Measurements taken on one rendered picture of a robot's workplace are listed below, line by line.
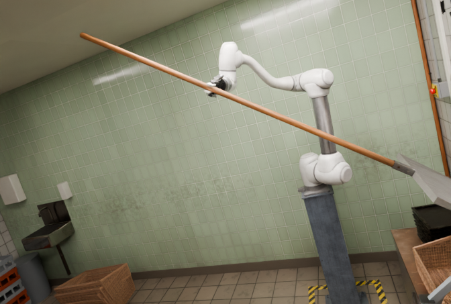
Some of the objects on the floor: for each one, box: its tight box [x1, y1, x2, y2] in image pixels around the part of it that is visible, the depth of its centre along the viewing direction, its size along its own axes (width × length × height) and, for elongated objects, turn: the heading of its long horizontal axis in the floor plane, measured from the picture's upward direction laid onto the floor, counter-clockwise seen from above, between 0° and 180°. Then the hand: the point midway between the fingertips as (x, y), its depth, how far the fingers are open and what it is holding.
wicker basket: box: [64, 281, 136, 304], centre depth 326 cm, size 49×56×28 cm
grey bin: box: [8, 252, 52, 304], centre depth 389 cm, size 38×38×55 cm
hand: (209, 87), depth 151 cm, fingers closed on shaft, 3 cm apart
